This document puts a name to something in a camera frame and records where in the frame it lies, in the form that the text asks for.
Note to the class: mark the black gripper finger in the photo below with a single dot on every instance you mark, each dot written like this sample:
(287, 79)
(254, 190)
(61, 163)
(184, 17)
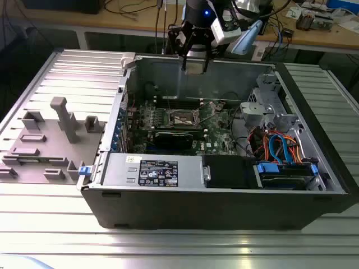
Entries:
(176, 35)
(209, 42)

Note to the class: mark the silver CPU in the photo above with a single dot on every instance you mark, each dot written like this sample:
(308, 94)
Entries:
(195, 67)

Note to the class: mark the metal locking lever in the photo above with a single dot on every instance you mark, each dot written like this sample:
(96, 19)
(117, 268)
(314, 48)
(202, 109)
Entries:
(169, 101)

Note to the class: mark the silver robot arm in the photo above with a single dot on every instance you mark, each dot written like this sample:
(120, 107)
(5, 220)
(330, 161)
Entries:
(246, 42)

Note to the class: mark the CPU socket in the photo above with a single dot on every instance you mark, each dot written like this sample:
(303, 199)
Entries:
(182, 120)

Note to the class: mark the wooden desk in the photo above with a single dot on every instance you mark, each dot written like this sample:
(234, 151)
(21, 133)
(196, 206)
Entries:
(126, 22)

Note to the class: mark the pale grey case latch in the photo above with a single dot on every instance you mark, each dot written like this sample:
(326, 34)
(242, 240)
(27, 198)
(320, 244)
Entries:
(127, 60)

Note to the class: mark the small black box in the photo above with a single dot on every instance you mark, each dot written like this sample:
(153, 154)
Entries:
(288, 32)

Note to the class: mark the green motherboard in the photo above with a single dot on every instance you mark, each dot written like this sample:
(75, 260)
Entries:
(221, 131)

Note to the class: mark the white paper sheet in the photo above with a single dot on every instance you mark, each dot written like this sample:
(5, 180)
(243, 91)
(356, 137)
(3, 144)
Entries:
(295, 12)
(350, 26)

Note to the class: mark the dark copper cooler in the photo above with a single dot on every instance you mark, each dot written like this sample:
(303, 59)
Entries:
(304, 22)

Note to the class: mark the black graphics card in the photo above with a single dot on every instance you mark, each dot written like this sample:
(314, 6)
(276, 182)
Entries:
(174, 140)

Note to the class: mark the grey electronic device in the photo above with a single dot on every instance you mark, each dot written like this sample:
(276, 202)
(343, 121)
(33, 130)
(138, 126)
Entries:
(322, 22)

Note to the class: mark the silver metal drive cage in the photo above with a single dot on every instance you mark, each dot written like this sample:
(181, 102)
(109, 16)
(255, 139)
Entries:
(291, 123)

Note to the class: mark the black monitor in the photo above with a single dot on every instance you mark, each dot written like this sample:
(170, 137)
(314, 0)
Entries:
(61, 5)

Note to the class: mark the black disk bay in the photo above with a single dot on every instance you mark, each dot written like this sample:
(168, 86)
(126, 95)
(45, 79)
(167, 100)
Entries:
(224, 171)

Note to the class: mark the blue box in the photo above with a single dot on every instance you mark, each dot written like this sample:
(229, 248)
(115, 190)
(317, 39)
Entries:
(342, 3)

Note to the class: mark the hard disk in blue carrier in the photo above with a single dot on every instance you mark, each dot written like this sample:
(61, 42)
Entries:
(269, 168)

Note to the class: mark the grey power supply unit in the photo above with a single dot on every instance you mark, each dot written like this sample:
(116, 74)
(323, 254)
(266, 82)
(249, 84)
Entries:
(120, 173)

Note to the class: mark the blue case latch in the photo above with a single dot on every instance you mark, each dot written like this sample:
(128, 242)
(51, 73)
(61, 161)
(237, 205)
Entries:
(85, 171)

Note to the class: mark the black PC case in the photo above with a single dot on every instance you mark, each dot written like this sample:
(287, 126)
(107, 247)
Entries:
(196, 207)

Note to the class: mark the grey parts rack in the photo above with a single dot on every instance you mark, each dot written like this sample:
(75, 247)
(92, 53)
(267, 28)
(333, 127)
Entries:
(50, 145)

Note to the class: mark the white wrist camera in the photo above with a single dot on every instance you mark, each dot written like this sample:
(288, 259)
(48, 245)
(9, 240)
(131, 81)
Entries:
(224, 33)

